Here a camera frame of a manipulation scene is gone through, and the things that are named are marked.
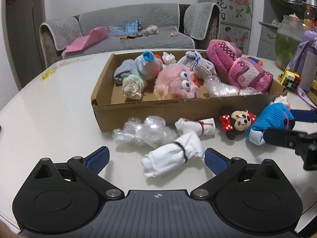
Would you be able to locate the yellow wrapper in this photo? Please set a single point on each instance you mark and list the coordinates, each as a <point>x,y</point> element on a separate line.
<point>48,75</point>

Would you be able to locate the white pink plush toy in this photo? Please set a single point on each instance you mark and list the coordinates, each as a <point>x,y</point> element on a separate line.
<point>151,30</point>

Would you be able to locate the mouse doll with red bow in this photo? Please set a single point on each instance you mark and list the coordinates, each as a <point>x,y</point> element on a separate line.
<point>240,122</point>

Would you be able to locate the glass jar with green contents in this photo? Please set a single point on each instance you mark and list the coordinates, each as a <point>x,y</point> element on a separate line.
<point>289,44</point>

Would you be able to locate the clear plastic packaging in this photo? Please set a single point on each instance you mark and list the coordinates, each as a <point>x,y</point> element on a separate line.
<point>117,31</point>

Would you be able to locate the blue ribbed sock bundle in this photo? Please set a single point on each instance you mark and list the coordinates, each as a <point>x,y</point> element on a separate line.
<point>270,116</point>

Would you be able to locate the colourful bead cube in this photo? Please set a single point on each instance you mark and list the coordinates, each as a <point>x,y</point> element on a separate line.
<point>289,80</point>

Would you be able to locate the white desktop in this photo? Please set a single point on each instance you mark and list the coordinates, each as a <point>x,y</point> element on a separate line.
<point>49,119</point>

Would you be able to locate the white bundle with red band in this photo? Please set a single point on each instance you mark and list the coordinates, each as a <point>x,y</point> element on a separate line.
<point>193,126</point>

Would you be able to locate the clear plastic bag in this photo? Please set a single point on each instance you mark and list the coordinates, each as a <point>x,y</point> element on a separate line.
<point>146,131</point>

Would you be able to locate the grey covered sofa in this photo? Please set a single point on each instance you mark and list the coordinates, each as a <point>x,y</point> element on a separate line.
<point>148,14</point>

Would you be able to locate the yellow patterned box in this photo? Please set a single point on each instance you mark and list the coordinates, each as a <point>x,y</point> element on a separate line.
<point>312,89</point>

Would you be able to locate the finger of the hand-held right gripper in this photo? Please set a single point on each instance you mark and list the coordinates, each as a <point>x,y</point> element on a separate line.
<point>304,116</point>
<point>282,137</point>

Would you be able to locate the dark wooden door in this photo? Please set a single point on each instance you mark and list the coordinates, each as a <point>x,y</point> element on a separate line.
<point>22,29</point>

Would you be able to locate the white sock with black band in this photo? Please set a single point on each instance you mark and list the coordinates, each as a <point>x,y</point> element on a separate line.
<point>168,156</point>

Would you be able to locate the orange drink bottle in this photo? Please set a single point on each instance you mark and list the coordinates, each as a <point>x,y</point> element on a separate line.
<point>308,13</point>

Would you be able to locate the white knit bundle blue ribbon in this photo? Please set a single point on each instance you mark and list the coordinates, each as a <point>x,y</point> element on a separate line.
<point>198,67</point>

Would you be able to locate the orange black toy gun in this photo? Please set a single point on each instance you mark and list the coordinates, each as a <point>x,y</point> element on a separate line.
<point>131,36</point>

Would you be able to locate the magenta fluffy slippers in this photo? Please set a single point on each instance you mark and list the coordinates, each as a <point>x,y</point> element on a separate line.
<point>237,72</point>

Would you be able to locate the flower patterned fridge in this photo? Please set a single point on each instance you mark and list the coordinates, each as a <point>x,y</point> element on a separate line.
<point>232,17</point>

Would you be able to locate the grey shelf cabinet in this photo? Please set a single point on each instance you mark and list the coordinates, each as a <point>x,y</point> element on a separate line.
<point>266,39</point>

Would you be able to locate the pink fluffy toy with eyes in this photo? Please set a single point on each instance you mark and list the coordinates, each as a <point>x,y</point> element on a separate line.
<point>168,81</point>

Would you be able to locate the pink folder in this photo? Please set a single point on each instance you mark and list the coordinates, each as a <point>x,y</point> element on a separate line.
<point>86,39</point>

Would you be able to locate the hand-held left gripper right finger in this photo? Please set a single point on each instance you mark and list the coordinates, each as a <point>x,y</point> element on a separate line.
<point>215,161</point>

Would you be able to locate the green white rolled sock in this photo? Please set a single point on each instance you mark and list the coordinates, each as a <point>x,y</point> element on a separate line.
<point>132,88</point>

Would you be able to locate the blue toy castle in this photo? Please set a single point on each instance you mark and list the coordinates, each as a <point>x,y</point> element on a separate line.
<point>132,27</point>

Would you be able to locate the light blue rolled sock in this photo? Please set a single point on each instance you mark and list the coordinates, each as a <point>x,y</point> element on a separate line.
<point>148,67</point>

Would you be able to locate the small white plush toy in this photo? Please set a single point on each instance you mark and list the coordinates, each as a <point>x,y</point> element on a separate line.
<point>281,100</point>

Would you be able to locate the pink doll figure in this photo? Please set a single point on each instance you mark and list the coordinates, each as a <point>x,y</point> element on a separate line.
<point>293,15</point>

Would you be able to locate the brown cardboard box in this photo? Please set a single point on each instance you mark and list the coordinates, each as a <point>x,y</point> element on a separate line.
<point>138,115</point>

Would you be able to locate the grey rolled sock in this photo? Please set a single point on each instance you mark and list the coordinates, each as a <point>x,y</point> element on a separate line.
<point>122,72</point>

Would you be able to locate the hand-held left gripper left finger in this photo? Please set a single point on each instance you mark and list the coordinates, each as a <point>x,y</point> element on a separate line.
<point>97,158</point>

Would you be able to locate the small pink toy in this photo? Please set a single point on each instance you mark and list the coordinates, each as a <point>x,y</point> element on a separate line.
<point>174,34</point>

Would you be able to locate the blue orange foam dart toy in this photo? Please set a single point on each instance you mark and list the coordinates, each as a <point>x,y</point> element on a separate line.
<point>255,60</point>

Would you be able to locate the clear bubble wrap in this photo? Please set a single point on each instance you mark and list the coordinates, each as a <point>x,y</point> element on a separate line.
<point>220,88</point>

